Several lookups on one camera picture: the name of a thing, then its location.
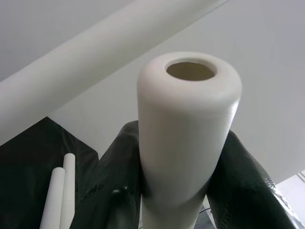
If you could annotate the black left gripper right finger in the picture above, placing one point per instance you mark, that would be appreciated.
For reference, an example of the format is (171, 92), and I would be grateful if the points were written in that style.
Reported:
(243, 195)

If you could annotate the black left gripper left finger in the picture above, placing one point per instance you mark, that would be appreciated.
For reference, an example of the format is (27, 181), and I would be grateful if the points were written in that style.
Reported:
(112, 186)

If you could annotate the black table cloth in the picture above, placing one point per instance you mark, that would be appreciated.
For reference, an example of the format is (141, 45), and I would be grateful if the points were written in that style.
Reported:
(28, 155)

